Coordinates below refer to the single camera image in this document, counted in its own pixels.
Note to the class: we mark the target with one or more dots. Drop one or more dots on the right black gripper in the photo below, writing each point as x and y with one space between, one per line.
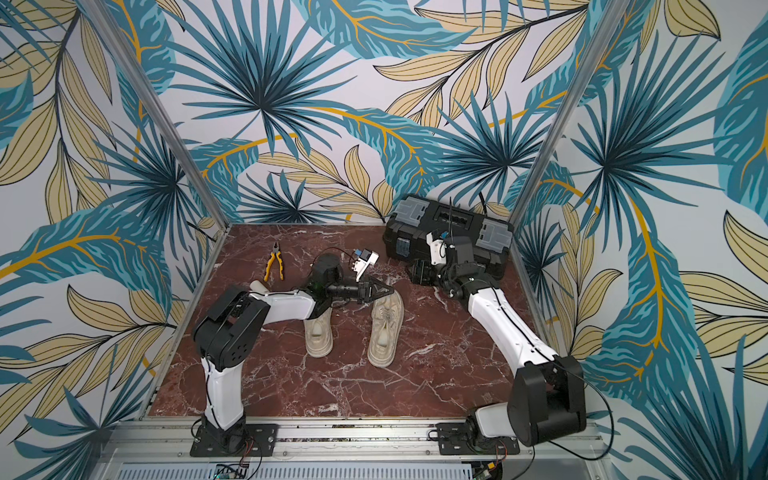
424 271

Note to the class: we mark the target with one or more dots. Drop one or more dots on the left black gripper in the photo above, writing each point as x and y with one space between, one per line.
368 294

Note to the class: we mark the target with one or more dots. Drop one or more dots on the beige sneaker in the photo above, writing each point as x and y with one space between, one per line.
318 335
387 320

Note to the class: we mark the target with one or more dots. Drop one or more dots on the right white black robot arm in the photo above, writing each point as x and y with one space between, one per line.
547 399

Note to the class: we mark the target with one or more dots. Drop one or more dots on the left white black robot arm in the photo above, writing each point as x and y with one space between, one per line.
229 331

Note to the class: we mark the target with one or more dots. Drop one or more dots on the black grey toolbox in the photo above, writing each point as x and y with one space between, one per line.
415 220

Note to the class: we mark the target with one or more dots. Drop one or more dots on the small beige cylinder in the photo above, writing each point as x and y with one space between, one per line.
257 287

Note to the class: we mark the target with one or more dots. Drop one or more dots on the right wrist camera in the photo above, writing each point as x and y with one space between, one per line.
437 249

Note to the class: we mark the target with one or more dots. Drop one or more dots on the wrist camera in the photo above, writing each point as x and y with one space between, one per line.
437 249
363 259

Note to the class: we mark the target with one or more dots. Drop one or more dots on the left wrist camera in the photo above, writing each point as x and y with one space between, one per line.
363 259

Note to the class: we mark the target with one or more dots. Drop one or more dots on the yellow handled pliers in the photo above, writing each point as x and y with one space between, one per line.
275 261

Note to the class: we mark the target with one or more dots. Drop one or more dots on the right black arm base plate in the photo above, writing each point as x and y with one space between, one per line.
465 439

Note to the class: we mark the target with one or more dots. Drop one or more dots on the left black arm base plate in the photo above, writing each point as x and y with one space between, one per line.
241 440

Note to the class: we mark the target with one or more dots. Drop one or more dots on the aluminium front rail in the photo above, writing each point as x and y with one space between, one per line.
333 448

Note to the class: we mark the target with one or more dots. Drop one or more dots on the right aluminium corner post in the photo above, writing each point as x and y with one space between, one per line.
557 96

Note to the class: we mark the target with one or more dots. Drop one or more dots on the aluminium corner post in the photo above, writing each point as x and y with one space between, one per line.
557 96
107 27

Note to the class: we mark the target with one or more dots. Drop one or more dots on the left aluminium corner post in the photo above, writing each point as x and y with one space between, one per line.
107 27

